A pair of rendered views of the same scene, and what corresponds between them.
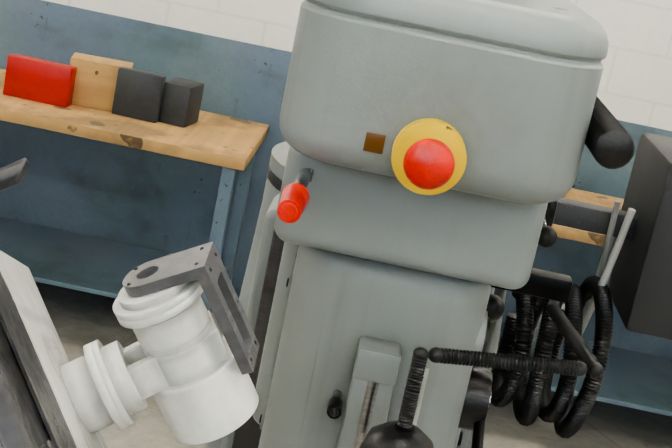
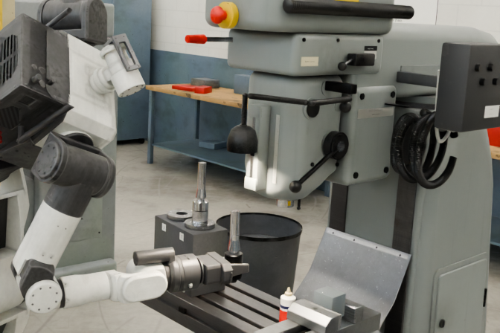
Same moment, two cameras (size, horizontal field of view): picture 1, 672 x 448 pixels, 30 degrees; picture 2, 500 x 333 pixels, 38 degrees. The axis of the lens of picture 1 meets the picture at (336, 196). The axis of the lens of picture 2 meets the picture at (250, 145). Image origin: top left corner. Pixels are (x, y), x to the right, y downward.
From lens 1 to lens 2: 1.33 m
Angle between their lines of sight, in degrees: 44
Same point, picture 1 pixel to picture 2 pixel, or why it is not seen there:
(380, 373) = (254, 113)
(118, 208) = not seen: outside the picture
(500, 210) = (282, 42)
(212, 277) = (115, 40)
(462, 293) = (289, 83)
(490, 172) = (245, 18)
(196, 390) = (114, 76)
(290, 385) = not seen: hidden behind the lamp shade
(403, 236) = (257, 58)
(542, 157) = (260, 10)
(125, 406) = (101, 82)
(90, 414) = (93, 85)
